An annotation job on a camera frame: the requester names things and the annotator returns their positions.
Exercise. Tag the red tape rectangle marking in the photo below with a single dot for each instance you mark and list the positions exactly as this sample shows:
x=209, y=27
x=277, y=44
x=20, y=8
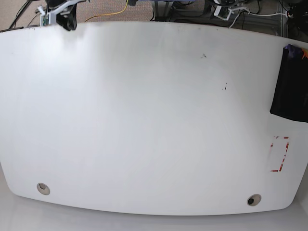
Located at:
x=277, y=154

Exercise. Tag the left table grommet hole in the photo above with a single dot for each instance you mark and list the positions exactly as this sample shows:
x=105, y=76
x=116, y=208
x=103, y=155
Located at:
x=43, y=189

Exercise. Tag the table grommet hole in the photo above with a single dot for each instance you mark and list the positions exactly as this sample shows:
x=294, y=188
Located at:
x=43, y=189
x=254, y=200

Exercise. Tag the aluminium frame stand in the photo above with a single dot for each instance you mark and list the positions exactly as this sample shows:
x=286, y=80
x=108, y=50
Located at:
x=164, y=10

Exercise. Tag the black t-shirt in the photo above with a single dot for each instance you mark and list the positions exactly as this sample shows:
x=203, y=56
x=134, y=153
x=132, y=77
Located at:
x=290, y=99

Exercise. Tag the right table grommet hole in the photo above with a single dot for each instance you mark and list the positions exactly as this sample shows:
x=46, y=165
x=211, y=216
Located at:
x=254, y=200

